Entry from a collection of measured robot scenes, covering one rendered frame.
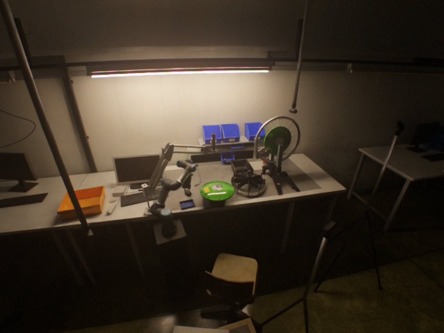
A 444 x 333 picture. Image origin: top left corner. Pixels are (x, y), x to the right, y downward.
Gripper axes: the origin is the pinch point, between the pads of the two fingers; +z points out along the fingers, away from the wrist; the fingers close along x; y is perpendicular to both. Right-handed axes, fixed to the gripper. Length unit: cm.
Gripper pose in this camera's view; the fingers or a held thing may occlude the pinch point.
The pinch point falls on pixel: (186, 194)
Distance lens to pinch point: 204.4
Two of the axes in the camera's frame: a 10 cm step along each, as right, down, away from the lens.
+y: -2.0, 0.1, -9.8
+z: -1.1, 9.9, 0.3
